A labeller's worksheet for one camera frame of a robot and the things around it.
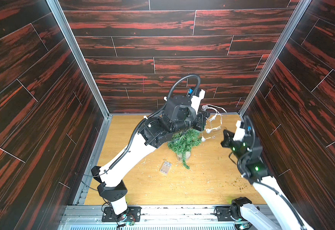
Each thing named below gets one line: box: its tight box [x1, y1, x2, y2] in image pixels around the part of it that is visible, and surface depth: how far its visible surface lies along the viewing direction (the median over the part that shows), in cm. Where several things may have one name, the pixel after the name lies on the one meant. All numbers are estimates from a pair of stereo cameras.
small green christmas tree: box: [167, 128, 203, 170], surface depth 76 cm
